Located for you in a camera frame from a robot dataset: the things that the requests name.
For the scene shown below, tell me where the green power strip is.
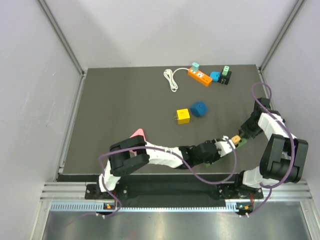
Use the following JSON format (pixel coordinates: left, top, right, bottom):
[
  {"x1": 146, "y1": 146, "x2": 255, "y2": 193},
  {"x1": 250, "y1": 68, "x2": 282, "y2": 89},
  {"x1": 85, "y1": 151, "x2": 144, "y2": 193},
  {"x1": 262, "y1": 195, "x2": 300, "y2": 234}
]
[{"x1": 203, "y1": 138, "x2": 248, "y2": 168}]

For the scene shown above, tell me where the yellow plug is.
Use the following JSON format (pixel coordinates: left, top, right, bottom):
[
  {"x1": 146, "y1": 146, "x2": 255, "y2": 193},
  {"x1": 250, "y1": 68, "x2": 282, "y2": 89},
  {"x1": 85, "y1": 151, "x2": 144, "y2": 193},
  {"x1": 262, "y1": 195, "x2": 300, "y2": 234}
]
[{"x1": 231, "y1": 135, "x2": 241, "y2": 145}]

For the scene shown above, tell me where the yellow cube plug adapter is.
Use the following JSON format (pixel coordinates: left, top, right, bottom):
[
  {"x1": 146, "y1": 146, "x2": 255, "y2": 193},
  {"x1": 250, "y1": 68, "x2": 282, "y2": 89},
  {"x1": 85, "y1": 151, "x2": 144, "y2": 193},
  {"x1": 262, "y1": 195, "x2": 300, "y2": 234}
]
[{"x1": 175, "y1": 108, "x2": 191, "y2": 125}]

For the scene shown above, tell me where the blue cube plug adapter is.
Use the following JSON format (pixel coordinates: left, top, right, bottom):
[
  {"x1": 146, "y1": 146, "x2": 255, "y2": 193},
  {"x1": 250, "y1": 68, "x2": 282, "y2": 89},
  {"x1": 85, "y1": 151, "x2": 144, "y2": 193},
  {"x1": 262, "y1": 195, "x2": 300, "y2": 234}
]
[{"x1": 190, "y1": 101, "x2": 208, "y2": 117}]

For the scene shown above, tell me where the pink triangular socket adapter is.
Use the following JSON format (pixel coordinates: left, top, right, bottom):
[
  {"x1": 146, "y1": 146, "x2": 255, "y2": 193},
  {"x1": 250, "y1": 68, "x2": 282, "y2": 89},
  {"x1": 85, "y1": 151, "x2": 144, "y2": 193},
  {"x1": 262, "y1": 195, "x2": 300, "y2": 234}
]
[{"x1": 129, "y1": 128, "x2": 147, "y2": 157}]

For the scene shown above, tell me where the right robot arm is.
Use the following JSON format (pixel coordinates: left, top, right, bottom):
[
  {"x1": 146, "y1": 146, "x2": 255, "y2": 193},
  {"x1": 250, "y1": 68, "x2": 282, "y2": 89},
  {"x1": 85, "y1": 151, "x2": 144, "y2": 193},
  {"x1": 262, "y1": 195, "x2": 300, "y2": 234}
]
[{"x1": 233, "y1": 97, "x2": 309, "y2": 198}]

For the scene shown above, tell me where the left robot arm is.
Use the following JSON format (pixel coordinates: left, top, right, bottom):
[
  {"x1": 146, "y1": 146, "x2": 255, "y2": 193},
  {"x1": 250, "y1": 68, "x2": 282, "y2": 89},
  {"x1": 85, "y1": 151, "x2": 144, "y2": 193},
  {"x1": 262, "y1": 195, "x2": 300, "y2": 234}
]
[{"x1": 96, "y1": 135, "x2": 232, "y2": 199}]

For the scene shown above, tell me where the black socket block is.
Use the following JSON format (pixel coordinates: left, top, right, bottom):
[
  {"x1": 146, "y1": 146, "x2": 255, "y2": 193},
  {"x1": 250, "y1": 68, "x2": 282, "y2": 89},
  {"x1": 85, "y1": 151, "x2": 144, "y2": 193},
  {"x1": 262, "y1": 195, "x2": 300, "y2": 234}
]
[{"x1": 217, "y1": 71, "x2": 232, "y2": 85}]

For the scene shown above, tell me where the blue rounded plug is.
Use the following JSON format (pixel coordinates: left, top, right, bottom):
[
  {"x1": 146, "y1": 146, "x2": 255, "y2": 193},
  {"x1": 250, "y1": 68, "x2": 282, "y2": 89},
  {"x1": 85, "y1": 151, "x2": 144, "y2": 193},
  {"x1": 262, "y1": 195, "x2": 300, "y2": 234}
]
[{"x1": 210, "y1": 71, "x2": 221, "y2": 82}]

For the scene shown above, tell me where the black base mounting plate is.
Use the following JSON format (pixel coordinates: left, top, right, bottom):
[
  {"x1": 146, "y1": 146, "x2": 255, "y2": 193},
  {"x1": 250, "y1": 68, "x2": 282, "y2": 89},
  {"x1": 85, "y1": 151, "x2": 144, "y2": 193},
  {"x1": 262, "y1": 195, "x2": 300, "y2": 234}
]
[{"x1": 85, "y1": 182, "x2": 264, "y2": 201}]

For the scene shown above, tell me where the mint green charger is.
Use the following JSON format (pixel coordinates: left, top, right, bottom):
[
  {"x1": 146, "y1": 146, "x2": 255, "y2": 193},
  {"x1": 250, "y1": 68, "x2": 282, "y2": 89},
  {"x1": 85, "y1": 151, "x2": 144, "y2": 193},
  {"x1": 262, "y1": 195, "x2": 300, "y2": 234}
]
[{"x1": 221, "y1": 65, "x2": 230, "y2": 76}]

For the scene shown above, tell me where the orange power strip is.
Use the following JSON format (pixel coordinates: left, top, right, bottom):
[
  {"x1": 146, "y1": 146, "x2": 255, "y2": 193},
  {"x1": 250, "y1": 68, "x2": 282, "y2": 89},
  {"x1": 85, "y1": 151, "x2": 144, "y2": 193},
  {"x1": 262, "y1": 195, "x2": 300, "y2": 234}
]
[{"x1": 188, "y1": 68, "x2": 213, "y2": 87}]

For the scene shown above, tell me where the teal charger on orange strip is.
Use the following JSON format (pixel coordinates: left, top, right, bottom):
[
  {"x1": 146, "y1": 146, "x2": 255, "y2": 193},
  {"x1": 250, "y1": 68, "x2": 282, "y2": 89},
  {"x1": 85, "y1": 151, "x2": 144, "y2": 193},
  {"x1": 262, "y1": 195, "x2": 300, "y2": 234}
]
[{"x1": 191, "y1": 62, "x2": 200, "y2": 73}]

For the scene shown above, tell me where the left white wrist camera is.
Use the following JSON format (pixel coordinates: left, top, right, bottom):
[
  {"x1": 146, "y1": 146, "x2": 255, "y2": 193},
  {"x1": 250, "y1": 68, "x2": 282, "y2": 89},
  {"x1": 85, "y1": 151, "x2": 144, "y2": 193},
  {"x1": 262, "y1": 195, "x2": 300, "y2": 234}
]
[{"x1": 214, "y1": 135, "x2": 236, "y2": 158}]

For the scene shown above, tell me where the white slotted cable duct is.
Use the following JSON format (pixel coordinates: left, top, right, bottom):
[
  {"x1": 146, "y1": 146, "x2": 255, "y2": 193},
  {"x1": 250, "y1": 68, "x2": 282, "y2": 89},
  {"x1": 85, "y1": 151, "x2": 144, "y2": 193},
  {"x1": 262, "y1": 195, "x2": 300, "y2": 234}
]
[{"x1": 50, "y1": 201, "x2": 252, "y2": 213}]

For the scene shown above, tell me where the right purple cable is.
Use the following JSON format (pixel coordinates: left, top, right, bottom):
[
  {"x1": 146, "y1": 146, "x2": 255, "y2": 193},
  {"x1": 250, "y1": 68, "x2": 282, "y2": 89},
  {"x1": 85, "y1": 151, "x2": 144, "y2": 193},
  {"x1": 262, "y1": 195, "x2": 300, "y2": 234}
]
[{"x1": 246, "y1": 82, "x2": 298, "y2": 218}]

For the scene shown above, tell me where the purple cable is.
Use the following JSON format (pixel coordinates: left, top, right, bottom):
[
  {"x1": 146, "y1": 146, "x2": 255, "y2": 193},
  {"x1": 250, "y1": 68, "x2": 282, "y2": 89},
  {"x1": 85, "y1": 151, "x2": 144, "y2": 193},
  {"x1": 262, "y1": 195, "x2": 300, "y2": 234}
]
[
  {"x1": 47, "y1": 137, "x2": 238, "y2": 235},
  {"x1": 246, "y1": 82, "x2": 298, "y2": 218}
]

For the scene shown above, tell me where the white coiled power cable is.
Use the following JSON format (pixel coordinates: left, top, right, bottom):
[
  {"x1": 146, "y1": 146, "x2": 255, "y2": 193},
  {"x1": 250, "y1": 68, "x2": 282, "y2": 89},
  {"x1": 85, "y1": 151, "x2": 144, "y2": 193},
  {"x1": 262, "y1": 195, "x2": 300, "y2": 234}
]
[{"x1": 163, "y1": 67, "x2": 190, "y2": 93}]

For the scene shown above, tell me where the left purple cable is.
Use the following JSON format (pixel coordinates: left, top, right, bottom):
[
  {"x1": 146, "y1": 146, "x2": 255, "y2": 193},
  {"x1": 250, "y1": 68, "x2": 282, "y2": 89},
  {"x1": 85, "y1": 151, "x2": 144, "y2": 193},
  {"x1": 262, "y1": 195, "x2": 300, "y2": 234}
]
[{"x1": 47, "y1": 137, "x2": 238, "y2": 235}]

